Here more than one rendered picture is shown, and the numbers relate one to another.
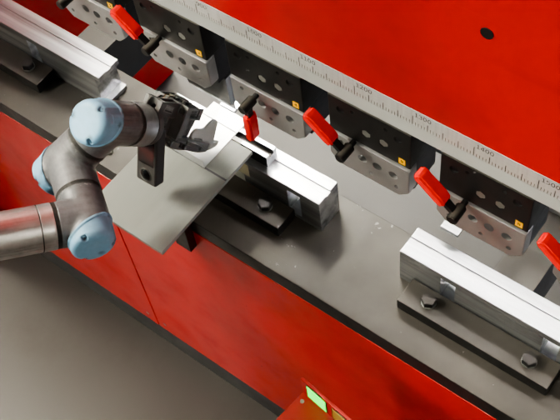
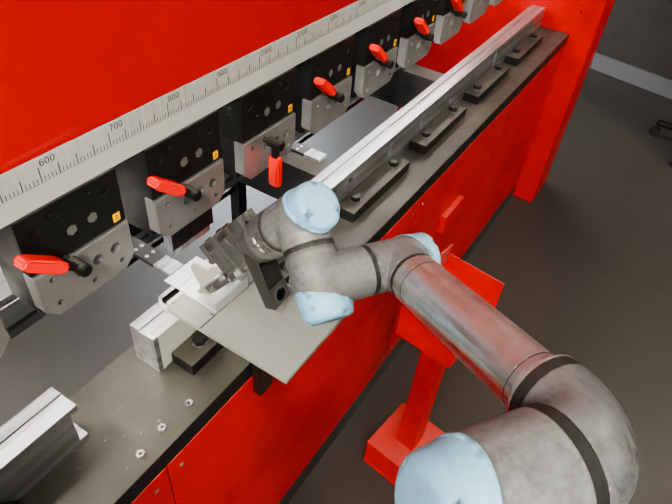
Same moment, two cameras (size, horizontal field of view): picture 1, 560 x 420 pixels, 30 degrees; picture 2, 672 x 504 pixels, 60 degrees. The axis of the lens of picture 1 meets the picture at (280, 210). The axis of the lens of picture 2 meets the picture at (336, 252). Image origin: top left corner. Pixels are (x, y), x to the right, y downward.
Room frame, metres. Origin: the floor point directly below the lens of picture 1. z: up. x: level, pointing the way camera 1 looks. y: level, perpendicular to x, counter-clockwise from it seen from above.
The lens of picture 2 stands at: (1.19, 0.89, 1.78)
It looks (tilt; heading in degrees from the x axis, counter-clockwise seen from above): 42 degrees down; 254
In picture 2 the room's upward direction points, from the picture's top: 6 degrees clockwise
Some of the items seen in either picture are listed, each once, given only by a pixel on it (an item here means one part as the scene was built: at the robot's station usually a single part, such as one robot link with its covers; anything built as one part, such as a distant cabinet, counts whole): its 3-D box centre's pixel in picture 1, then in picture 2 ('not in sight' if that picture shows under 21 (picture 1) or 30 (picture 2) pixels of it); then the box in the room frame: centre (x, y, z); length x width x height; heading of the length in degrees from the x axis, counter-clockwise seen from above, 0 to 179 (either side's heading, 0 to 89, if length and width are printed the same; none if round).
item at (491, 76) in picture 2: not in sight; (486, 83); (0.20, -0.87, 0.89); 0.30 x 0.05 x 0.03; 45
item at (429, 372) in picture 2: not in sight; (424, 389); (0.63, 0.01, 0.39); 0.06 x 0.06 x 0.54; 37
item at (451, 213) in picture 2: not in sight; (450, 214); (0.39, -0.53, 0.58); 0.15 x 0.02 x 0.07; 45
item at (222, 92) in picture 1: (210, 81); (188, 223); (1.23, 0.08, 1.13); 0.10 x 0.02 x 0.10; 45
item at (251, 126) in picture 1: (252, 117); (272, 162); (1.07, 0.02, 1.20); 0.04 x 0.02 x 0.10; 135
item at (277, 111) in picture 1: (281, 76); (252, 118); (1.10, -0.04, 1.26); 0.15 x 0.09 x 0.17; 45
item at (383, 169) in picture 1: (383, 130); (315, 80); (0.96, -0.18, 1.26); 0.15 x 0.09 x 0.17; 45
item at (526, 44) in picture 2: not in sight; (523, 48); (-0.09, -1.15, 0.89); 0.30 x 0.05 x 0.03; 45
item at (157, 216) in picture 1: (171, 179); (257, 312); (1.12, 0.19, 1.00); 0.26 x 0.18 x 0.01; 135
